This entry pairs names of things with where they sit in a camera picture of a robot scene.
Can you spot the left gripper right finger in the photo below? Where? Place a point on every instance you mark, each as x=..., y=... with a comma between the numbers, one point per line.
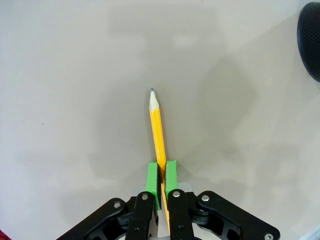
x=180, y=215

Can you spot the black mesh pen holder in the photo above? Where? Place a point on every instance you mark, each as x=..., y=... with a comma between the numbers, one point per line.
x=311, y=40

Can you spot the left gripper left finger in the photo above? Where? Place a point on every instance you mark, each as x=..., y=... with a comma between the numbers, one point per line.
x=140, y=215

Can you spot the yellow pencil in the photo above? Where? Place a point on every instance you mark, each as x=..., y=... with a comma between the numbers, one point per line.
x=157, y=130

